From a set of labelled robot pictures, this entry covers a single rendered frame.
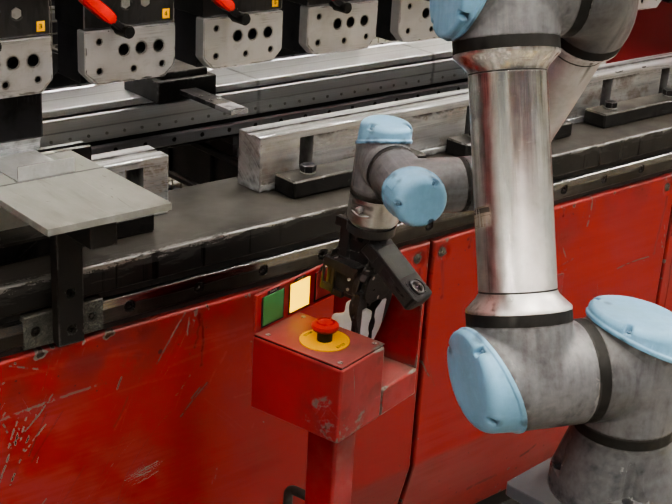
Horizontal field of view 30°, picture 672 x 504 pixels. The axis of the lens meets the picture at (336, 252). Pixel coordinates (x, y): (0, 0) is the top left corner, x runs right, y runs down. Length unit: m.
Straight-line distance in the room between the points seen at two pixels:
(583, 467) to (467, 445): 1.07
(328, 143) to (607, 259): 0.75
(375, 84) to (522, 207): 1.23
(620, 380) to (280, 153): 0.88
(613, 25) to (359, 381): 0.64
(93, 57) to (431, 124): 0.74
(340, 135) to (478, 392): 0.90
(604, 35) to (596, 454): 0.46
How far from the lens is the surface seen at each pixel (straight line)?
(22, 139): 1.83
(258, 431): 2.09
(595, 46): 1.45
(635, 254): 2.71
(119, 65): 1.83
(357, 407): 1.78
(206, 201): 2.02
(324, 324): 1.76
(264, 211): 1.98
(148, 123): 2.21
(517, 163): 1.33
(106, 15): 1.76
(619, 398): 1.39
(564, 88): 1.52
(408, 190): 1.61
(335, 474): 1.90
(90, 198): 1.66
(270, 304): 1.80
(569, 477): 1.47
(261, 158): 2.05
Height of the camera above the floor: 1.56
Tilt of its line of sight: 22 degrees down
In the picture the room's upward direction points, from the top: 3 degrees clockwise
